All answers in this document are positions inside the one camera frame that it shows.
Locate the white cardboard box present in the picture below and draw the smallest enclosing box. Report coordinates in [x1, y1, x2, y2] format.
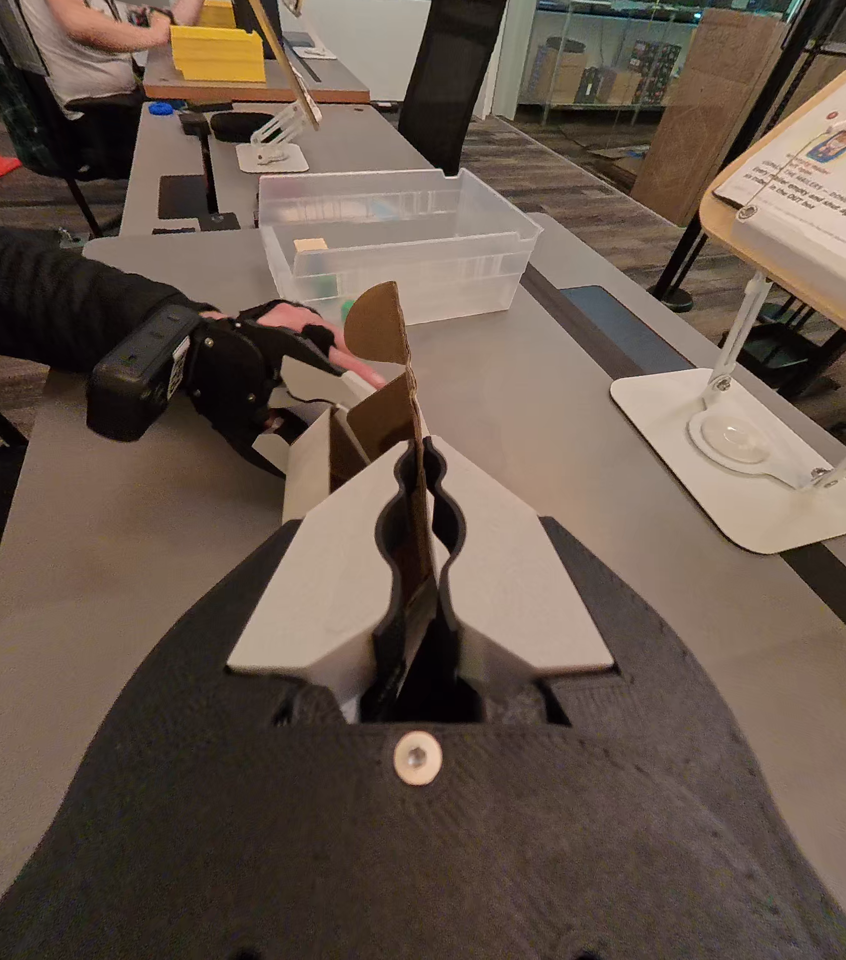
[282, 281, 461, 676]

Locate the metal storage shelf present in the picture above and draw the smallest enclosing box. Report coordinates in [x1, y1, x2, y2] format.
[520, 0, 701, 125]

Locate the black pouch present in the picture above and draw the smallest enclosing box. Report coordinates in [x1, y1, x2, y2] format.
[209, 111, 275, 144]

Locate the person's left hand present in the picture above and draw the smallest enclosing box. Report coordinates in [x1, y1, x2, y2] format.
[201, 298, 388, 393]

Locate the white sign stand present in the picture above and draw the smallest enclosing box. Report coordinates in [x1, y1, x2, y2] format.
[246, 0, 324, 130]
[235, 101, 322, 175]
[610, 270, 846, 558]

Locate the brown wooden desk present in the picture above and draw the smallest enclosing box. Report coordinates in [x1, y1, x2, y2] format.
[141, 45, 371, 106]

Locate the black metal stand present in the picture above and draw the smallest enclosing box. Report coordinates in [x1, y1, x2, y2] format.
[648, 0, 846, 312]

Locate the yellow plastic bin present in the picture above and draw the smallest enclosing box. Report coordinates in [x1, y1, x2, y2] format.
[168, 0, 268, 84]

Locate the person's left forearm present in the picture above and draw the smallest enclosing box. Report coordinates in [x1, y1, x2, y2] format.
[0, 210, 217, 376]

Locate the wooden sign board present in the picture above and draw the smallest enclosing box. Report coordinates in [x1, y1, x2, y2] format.
[699, 28, 846, 365]

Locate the large cardboard sheet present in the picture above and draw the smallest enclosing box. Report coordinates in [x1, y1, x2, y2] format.
[633, 7, 791, 226]

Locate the black desk pad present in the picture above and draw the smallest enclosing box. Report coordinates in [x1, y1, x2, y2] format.
[159, 174, 208, 220]

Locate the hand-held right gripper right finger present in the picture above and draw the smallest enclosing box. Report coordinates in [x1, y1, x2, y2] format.
[425, 437, 616, 699]

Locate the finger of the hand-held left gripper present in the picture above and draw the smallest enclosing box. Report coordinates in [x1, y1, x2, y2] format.
[280, 358, 375, 410]
[252, 408, 311, 475]

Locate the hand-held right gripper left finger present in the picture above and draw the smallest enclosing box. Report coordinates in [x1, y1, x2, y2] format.
[226, 437, 431, 723]

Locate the clear plastic bin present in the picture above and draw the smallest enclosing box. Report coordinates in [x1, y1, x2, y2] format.
[258, 168, 544, 327]

